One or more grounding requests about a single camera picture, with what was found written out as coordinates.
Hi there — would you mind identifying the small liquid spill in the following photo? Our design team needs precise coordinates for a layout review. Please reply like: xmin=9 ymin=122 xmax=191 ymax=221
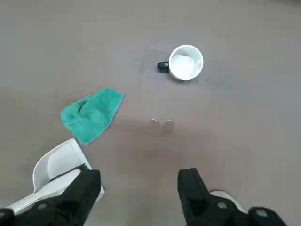
xmin=151 ymin=118 xmax=175 ymax=133

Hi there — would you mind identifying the green microfibre cloth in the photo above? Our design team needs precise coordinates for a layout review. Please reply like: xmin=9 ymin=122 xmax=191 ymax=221
xmin=60 ymin=88 xmax=125 ymax=145

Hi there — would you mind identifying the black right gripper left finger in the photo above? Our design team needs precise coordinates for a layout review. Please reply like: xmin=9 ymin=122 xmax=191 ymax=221
xmin=0 ymin=167 xmax=102 ymax=226

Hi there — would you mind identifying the beige hand brush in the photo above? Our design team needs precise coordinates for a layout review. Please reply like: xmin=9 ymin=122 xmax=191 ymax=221
xmin=6 ymin=164 xmax=82 ymax=215

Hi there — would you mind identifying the white mug with black handle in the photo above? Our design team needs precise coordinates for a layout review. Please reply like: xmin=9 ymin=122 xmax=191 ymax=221
xmin=157 ymin=44 xmax=204 ymax=81

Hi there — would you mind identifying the beige plastic dustpan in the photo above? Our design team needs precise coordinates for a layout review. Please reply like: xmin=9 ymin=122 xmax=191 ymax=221
xmin=32 ymin=138 xmax=106 ymax=202

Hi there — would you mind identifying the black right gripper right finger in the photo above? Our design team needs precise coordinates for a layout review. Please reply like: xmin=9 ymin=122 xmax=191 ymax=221
xmin=177 ymin=167 xmax=288 ymax=226

